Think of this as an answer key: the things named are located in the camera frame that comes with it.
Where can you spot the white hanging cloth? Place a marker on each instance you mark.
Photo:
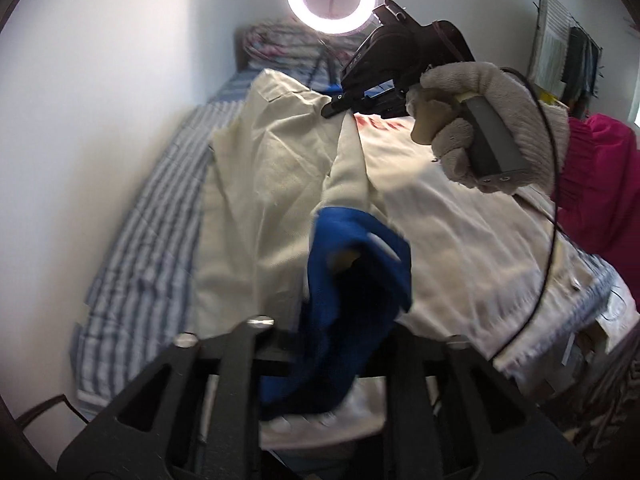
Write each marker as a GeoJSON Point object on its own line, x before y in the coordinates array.
{"type": "Point", "coordinates": [550, 40]}

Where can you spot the folded floral quilt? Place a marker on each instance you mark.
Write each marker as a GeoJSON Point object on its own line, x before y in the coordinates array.
{"type": "Point", "coordinates": [280, 45]}

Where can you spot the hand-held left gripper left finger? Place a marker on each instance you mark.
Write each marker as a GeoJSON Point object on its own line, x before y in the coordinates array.
{"type": "Point", "coordinates": [240, 360]}

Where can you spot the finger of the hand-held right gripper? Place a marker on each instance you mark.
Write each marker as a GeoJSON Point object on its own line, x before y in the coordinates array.
{"type": "Point", "coordinates": [340, 105]}

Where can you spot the blue striped bed sheet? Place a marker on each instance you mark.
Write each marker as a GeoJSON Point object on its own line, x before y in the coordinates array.
{"type": "Point", "coordinates": [150, 240]}

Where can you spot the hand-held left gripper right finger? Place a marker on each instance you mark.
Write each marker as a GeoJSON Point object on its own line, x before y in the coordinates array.
{"type": "Point", "coordinates": [412, 390]}

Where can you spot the person's right hand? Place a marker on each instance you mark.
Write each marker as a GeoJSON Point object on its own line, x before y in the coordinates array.
{"type": "Point", "coordinates": [505, 80]}

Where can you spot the dark wooden headboard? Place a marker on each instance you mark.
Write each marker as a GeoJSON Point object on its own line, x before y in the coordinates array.
{"type": "Point", "coordinates": [240, 52]}

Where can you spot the person's grey striped clothing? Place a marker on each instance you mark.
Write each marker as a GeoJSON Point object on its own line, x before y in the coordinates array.
{"type": "Point", "coordinates": [610, 400]}

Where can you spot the dark hanging cloth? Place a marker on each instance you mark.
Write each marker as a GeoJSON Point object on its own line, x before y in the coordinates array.
{"type": "Point", "coordinates": [582, 65]}

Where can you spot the cream and blue jacket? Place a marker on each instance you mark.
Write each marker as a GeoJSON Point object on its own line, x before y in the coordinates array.
{"type": "Point", "coordinates": [280, 160]}

